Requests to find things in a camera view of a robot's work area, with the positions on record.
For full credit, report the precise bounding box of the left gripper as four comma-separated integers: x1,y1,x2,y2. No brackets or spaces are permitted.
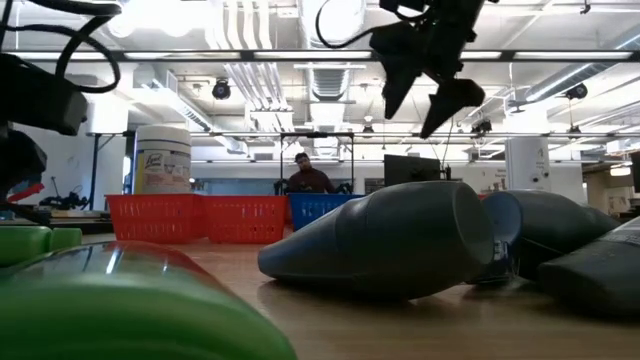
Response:
0,130,49,201

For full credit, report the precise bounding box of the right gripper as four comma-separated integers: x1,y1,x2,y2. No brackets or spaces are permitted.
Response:
382,0,489,140

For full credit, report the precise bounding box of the green travel bottle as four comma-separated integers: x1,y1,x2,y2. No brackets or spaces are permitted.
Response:
0,225,84,267
0,241,299,360

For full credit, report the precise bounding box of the grey travel bottle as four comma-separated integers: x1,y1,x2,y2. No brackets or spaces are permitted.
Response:
482,189,621,282
257,180,496,301

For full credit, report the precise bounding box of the small dark razor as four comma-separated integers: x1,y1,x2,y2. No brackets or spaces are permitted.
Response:
487,238,516,286

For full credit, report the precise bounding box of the dark toiletry bottle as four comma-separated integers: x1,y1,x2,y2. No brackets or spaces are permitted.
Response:
537,215,640,319

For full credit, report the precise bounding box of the red bar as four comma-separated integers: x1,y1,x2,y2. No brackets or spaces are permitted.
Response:
7,182,46,204

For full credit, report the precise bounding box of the black computer monitor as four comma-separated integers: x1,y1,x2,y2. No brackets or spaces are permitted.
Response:
383,154,442,188

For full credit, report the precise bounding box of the white column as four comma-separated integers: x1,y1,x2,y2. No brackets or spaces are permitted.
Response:
504,136,551,194

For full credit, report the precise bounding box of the white disinfecting wipes canister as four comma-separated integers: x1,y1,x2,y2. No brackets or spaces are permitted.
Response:
132,124,193,196

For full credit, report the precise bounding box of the person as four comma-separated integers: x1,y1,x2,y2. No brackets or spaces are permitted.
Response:
286,152,338,195

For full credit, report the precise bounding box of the blue plastic basket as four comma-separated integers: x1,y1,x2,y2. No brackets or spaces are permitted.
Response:
288,192,366,232

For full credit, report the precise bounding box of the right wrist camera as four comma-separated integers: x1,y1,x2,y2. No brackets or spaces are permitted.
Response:
369,22,426,69

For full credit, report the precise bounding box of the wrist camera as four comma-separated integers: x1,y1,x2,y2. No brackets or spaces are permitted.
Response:
369,22,426,69
0,52,89,137

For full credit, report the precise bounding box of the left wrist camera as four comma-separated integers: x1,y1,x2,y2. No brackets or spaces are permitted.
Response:
0,52,89,137

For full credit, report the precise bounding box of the black vertical post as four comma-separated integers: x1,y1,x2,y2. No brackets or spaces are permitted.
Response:
89,133,101,211

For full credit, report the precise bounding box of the black overhead frame bar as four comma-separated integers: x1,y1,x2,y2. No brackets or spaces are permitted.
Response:
0,48,640,63

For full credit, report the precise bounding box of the silver ventilation duct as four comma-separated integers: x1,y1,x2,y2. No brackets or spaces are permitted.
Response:
298,0,367,101

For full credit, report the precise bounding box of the black aluminium table frame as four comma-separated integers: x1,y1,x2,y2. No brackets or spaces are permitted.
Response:
0,215,109,235

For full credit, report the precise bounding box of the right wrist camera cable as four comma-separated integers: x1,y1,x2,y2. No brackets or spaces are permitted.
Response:
314,0,381,50

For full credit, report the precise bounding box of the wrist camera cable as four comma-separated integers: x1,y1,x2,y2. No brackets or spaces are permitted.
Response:
314,0,381,50
0,0,123,95

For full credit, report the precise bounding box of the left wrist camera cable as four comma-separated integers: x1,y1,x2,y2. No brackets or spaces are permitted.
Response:
0,0,123,95

